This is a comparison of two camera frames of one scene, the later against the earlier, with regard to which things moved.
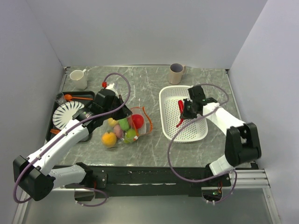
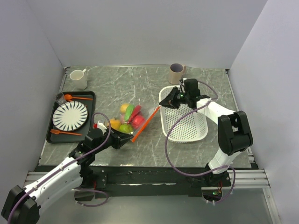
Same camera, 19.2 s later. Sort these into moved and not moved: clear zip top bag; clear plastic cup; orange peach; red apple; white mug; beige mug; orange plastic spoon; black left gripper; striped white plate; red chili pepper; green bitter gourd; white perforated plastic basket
Moved: red chili pepper; clear zip top bag; black left gripper; orange peach; green bitter gourd
Not moved: striped white plate; white perforated plastic basket; red apple; white mug; orange plastic spoon; clear plastic cup; beige mug
